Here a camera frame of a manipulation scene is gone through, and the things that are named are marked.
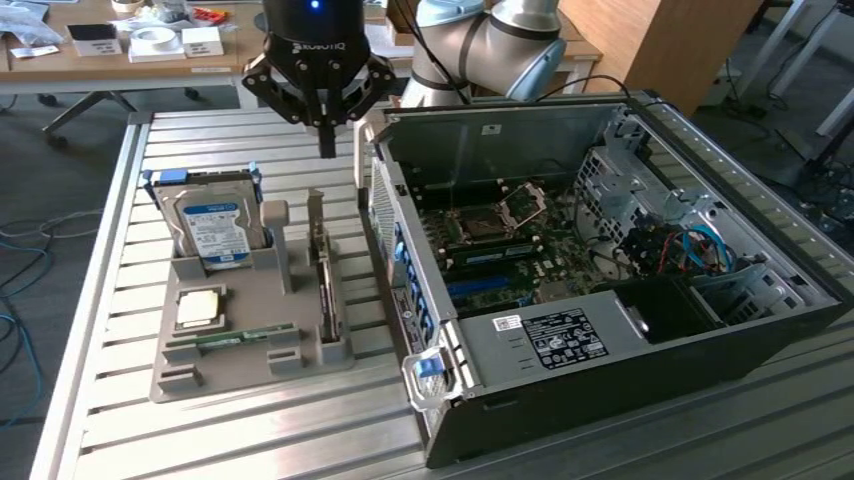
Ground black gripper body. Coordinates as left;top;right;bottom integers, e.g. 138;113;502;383
258;0;374;101

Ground graphics card with metal bracket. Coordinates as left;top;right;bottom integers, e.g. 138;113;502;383
308;188;344;347

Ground plain white box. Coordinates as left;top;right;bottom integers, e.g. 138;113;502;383
181;26;225;59

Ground orange small item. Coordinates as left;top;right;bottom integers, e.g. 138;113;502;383
190;5;234;26

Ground flat white box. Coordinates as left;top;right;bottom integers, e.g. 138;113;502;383
127;45;189;65

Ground white tape roll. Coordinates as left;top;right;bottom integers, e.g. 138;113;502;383
130;27;185;53

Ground wooden desk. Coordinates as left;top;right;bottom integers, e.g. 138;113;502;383
0;0;606;149

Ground white box with black top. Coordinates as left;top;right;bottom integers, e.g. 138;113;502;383
66;23;126;58

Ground hard disk with blue carrier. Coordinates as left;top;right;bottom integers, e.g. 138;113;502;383
141;160;264;274

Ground CPU socket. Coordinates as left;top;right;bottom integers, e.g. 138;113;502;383
448;204;517;247

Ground metal socket cover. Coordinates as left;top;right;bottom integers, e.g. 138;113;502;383
493;181;550;234

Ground small paper card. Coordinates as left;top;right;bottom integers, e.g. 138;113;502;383
9;44;62;60

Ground clear plastic bag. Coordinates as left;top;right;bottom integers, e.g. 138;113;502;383
0;12;69;47

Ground metal disk bay cage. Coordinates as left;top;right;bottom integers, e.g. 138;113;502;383
572;144;727;239

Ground wooden cabinet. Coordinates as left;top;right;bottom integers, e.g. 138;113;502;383
557;0;767;115

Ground blue expansion slot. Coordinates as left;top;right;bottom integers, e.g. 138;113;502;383
445;276;516;298

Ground grey parts rack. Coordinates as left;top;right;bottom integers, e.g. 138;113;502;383
147;198;360;405

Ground silver CPU chip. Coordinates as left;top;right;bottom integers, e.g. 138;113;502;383
174;291;222;329

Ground small chipset heatsink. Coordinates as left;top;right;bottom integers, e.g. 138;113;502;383
537;281;581;305

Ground green RAM stick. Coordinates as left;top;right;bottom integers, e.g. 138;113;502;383
165;322;297;351

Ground grey power supply unit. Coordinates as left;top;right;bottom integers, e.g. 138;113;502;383
457;291;653;396

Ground blue case latch tab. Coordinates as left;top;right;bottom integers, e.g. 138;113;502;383
413;354;448;380

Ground open black PC case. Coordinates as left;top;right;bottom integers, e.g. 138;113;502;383
353;88;854;470

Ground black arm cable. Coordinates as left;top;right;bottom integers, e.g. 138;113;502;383
390;0;473;104

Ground black looped cable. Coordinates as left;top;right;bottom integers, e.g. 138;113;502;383
564;74;653;109

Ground grey floor cable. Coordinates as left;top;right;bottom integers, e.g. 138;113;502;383
0;208;106;241

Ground red wire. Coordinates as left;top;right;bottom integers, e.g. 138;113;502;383
655;233;677;275

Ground blue floor cable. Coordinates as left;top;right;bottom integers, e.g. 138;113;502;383
0;239;54;429

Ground blue wire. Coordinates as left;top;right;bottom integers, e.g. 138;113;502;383
680;226;740;276

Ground metal drive bracket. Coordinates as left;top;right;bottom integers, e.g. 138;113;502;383
687;262;811;327

